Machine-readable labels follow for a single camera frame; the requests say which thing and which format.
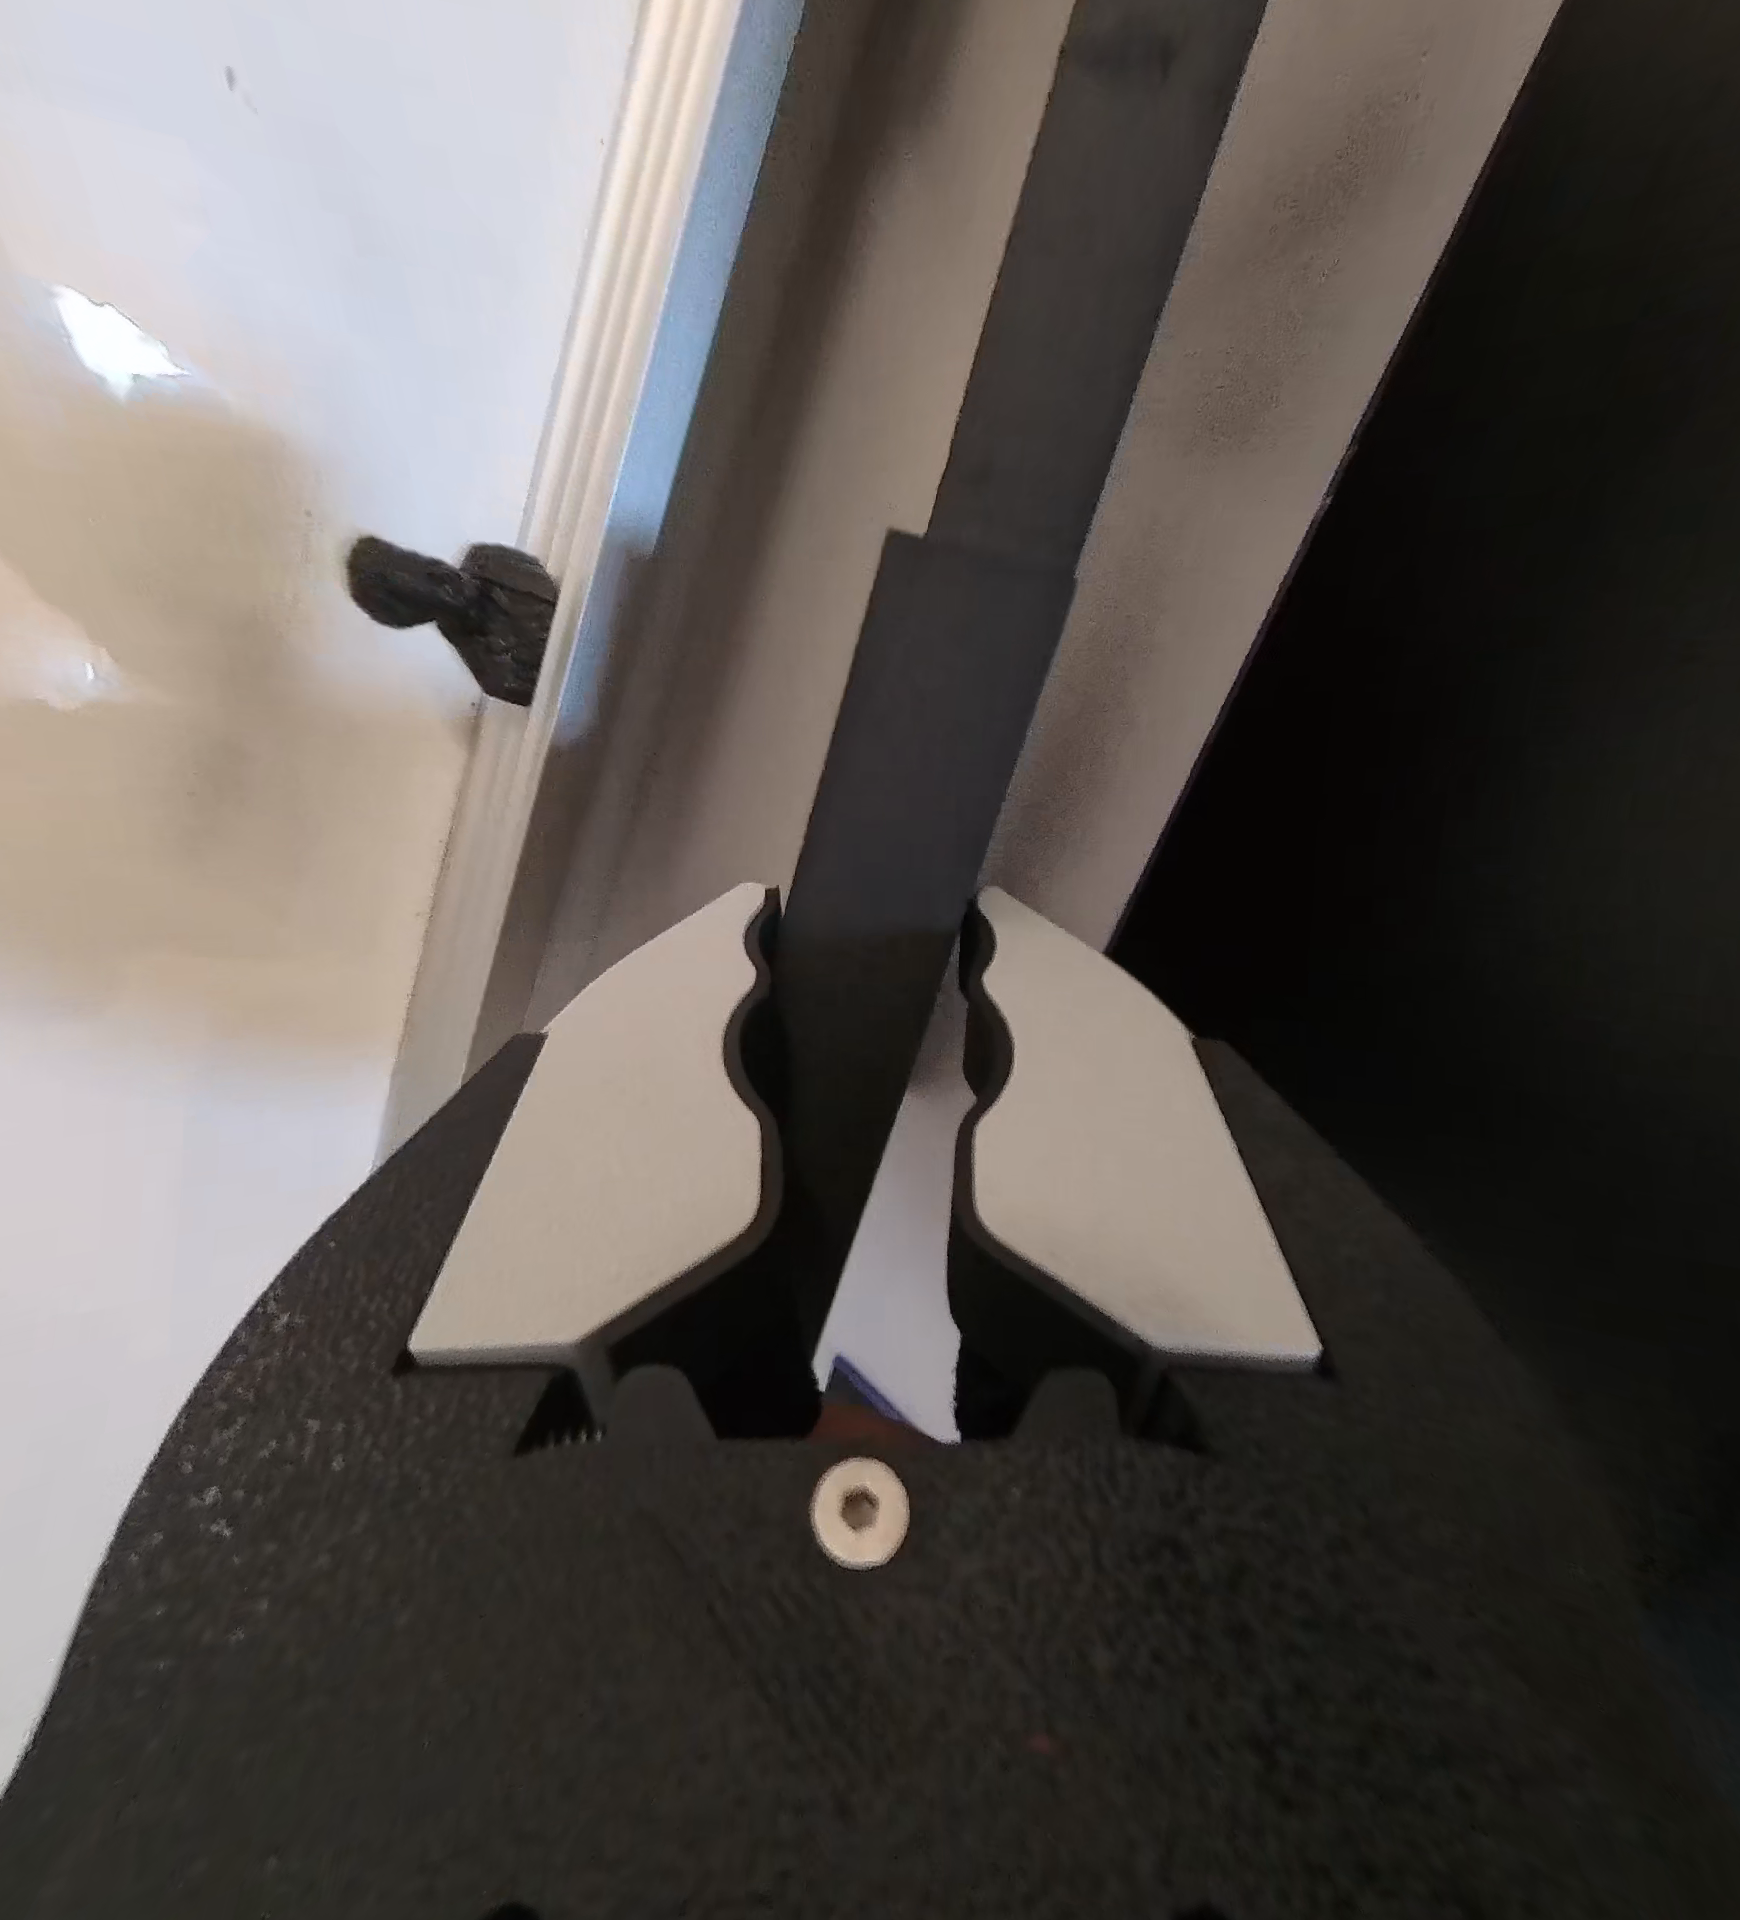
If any whiteboard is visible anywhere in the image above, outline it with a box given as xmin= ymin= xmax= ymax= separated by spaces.
xmin=0 ymin=0 xmax=797 ymax=1187

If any black whiteboard clip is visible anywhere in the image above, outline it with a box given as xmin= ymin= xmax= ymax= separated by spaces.
xmin=348 ymin=534 xmax=562 ymax=704

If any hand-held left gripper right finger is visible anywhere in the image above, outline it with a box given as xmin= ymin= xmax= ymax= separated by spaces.
xmin=943 ymin=886 xmax=1328 ymax=1373

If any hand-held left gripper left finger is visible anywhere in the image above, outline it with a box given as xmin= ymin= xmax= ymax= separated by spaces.
xmin=407 ymin=882 xmax=789 ymax=1373

